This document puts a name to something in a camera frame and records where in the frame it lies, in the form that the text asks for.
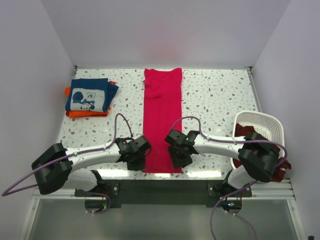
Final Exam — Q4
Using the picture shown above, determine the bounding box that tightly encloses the folded orange t shirt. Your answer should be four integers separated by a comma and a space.
63, 80, 118, 118

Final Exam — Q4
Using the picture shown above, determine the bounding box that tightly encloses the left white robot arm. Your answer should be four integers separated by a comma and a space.
31, 135, 152, 196

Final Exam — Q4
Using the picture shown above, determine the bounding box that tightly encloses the folded blue t shirt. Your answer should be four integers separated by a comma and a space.
65, 78, 120, 112

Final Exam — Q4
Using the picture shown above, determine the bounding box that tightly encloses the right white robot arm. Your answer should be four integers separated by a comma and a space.
165, 129, 280, 197

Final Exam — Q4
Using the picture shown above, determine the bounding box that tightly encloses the silver aluminium frame rail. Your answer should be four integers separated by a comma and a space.
31, 179, 296, 200

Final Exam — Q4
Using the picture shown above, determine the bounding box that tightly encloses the white laundry basket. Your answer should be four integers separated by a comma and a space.
230, 111, 292, 183

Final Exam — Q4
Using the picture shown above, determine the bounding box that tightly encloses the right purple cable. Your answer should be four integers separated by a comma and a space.
169, 116, 288, 240

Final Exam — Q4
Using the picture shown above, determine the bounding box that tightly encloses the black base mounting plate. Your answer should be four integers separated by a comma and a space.
74, 177, 252, 210

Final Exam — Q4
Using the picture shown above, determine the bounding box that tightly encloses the pink t shirt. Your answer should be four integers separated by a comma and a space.
143, 68, 183, 174

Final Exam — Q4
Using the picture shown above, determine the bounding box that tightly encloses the dark red t shirt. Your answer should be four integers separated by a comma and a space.
234, 122, 292, 183

